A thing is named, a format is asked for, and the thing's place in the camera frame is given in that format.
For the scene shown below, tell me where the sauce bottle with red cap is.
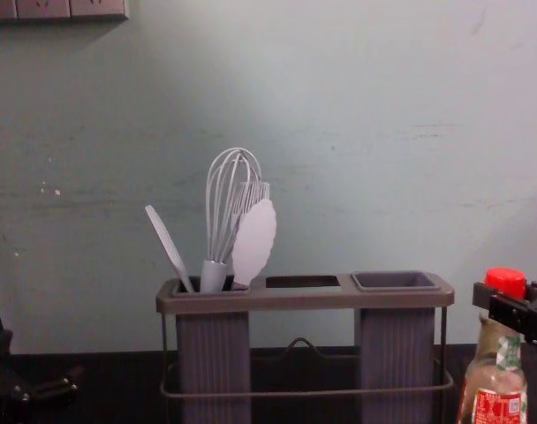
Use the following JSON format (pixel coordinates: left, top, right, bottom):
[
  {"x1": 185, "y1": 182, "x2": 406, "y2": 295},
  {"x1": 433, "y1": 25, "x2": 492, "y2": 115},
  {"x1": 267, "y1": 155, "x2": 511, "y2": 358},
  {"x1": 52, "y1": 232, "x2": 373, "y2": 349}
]
[{"x1": 455, "y1": 267, "x2": 531, "y2": 424}]

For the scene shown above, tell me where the grey scalloped spatula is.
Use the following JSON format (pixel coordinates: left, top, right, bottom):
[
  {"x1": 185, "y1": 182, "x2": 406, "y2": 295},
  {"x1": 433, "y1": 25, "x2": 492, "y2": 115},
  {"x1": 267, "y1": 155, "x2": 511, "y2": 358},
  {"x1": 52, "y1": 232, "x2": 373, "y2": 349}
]
[{"x1": 231, "y1": 198, "x2": 279, "y2": 291}]

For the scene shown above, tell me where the grey ribbed utensil cup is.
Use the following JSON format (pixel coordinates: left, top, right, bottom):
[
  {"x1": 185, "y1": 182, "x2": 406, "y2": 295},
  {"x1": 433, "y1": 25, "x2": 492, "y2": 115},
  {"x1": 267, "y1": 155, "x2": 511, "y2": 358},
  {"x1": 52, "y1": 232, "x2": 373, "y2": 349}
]
[
  {"x1": 350, "y1": 269, "x2": 442, "y2": 424},
  {"x1": 174, "y1": 282, "x2": 253, "y2": 424}
]

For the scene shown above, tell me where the grey whisk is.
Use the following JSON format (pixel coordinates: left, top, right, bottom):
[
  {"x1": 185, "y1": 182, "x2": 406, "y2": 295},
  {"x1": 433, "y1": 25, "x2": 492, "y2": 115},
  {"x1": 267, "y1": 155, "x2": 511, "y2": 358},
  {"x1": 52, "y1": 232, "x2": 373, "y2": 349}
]
[{"x1": 200, "y1": 148, "x2": 265, "y2": 293}]

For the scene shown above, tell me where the grey narrow spatula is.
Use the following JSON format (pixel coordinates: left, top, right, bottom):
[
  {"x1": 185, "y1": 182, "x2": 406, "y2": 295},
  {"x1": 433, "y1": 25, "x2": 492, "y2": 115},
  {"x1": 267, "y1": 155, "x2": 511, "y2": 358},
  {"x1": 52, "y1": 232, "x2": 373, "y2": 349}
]
[{"x1": 144, "y1": 204, "x2": 196, "y2": 294}]

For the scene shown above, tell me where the brown metal utensil rack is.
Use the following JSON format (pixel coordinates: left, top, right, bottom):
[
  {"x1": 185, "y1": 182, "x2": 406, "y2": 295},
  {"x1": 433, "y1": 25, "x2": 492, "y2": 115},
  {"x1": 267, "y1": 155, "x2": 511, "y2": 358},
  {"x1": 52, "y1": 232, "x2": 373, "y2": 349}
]
[{"x1": 155, "y1": 275, "x2": 456, "y2": 424}]

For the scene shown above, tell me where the black table cloth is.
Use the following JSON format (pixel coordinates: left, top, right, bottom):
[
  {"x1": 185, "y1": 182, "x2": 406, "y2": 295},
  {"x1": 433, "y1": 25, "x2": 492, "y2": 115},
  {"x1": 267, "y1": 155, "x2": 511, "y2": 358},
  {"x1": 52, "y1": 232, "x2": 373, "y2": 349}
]
[{"x1": 0, "y1": 347, "x2": 537, "y2": 424}]

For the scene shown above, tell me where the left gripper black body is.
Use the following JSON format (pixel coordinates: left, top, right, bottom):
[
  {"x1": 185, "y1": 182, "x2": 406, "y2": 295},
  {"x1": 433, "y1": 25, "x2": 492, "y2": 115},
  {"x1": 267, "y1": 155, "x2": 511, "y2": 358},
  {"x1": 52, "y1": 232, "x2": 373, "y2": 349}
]
[{"x1": 0, "y1": 327, "x2": 36, "y2": 424}]

